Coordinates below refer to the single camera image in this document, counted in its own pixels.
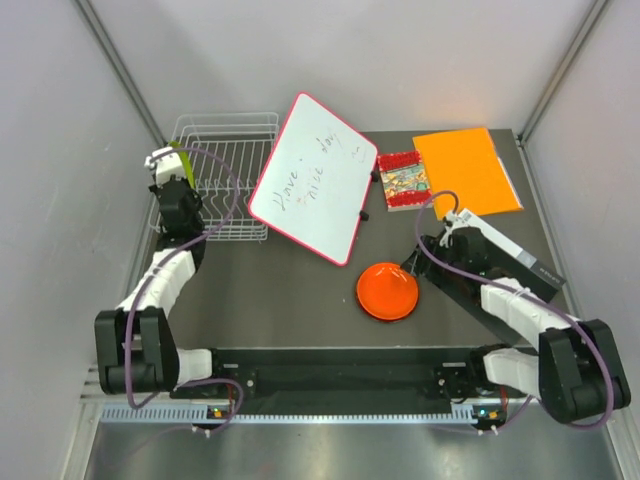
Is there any black box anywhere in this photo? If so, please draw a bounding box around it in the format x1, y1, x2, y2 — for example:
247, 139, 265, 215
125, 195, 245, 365
399, 207, 566, 346

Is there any grey cable duct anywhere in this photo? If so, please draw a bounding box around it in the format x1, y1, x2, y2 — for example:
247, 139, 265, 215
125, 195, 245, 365
100, 404, 504, 425

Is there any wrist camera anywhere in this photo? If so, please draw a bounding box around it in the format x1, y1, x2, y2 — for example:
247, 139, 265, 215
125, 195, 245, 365
443, 208, 475, 237
144, 146, 187, 187

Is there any purple cable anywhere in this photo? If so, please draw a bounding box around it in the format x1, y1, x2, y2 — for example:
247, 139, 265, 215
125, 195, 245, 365
415, 190, 614, 434
123, 147, 244, 434

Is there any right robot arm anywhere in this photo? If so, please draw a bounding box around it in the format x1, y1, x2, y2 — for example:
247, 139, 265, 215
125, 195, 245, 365
402, 223, 631, 424

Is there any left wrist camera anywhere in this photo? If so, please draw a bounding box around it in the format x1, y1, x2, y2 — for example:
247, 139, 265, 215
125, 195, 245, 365
144, 146, 187, 187

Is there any pink framed whiteboard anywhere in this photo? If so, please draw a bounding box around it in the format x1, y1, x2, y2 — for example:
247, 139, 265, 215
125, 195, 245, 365
248, 92, 378, 266

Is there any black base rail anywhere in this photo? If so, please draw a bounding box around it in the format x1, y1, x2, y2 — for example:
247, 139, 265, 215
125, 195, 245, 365
169, 344, 531, 416

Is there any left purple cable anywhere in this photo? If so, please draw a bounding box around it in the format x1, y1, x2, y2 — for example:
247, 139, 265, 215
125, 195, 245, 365
123, 147, 244, 434

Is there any white wire dish rack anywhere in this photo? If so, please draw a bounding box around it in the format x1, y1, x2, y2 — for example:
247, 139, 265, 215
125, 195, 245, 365
172, 112, 280, 242

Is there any orange plate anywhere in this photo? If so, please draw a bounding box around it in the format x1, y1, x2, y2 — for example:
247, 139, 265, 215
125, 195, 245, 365
356, 262, 419, 323

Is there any orange folder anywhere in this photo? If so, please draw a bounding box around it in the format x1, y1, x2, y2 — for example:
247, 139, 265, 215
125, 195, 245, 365
413, 127, 523, 220

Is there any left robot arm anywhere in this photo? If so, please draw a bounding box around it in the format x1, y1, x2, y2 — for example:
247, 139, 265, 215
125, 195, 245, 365
94, 179, 227, 397

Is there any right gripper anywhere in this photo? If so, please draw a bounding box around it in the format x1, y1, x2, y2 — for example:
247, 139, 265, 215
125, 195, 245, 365
401, 234, 466, 285

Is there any lime green plate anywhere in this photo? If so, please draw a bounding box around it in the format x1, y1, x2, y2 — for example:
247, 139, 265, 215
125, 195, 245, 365
168, 141, 196, 190

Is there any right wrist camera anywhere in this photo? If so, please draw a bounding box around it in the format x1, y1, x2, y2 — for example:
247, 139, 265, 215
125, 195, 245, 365
443, 208, 475, 237

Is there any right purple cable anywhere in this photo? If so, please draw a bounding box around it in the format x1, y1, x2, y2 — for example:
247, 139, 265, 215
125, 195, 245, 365
415, 190, 614, 434

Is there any red patterned paperback book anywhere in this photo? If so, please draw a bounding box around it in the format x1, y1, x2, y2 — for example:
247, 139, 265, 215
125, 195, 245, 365
377, 150, 431, 212

